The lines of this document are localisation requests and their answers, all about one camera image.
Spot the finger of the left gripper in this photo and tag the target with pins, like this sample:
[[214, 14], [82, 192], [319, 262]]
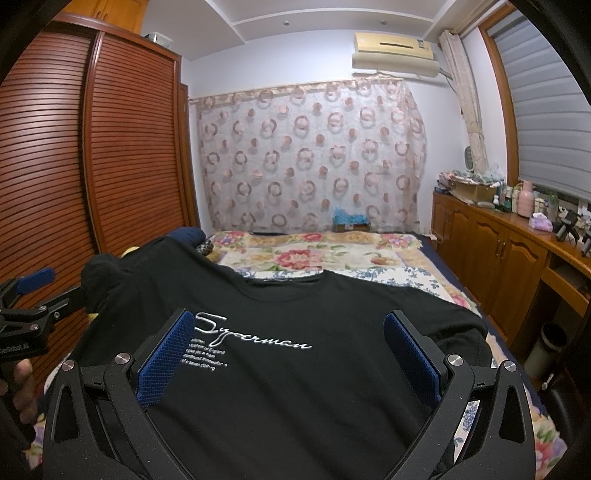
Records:
[[14, 288], [65, 304]]

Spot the wooden sideboard cabinet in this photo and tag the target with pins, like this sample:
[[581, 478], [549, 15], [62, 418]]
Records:
[[522, 279]]

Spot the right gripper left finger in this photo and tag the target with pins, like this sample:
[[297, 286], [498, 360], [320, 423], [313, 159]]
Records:
[[138, 381]]

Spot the brown louvered wooden wardrobe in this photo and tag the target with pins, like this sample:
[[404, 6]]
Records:
[[94, 149]]

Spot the grey window roller blind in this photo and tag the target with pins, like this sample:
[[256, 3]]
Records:
[[552, 114]]

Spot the folded patterned dark garment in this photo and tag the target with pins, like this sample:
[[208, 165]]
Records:
[[205, 248]]

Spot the pink thermos jug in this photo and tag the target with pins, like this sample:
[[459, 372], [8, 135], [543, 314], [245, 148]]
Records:
[[526, 200]]

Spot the clear box atop wardrobe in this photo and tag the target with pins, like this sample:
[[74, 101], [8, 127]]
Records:
[[159, 39]]

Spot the pink circle patterned curtain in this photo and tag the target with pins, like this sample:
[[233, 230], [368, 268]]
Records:
[[291, 159]]

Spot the purple tissue pack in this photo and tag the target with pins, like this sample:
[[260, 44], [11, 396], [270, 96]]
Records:
[[540, 222]]

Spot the cardboard box on cabinet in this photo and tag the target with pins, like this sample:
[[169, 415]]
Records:
[[472, 192]]

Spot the beige side curtain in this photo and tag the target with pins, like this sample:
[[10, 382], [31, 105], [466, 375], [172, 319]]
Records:
[[463, 78]]

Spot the folded navy blue garment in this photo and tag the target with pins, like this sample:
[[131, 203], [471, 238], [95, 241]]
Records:
[[192, 236]]

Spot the floral bed quilt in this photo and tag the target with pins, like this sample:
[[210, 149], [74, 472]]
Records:
[[351, 263]]

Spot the beige wall air conditioner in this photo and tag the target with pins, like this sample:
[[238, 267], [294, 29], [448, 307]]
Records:
[[394, 53]]

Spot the small round desk fan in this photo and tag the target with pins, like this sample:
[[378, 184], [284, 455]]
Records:
[[469, 159]]

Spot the black printed t-shirt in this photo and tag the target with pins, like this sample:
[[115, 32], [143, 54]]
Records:
[[277, 368]]

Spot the person's left hand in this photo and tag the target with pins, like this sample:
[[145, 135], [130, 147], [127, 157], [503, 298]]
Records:
[[24, 397]]

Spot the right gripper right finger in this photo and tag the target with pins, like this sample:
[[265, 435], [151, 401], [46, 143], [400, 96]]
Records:
[[428, 370]]

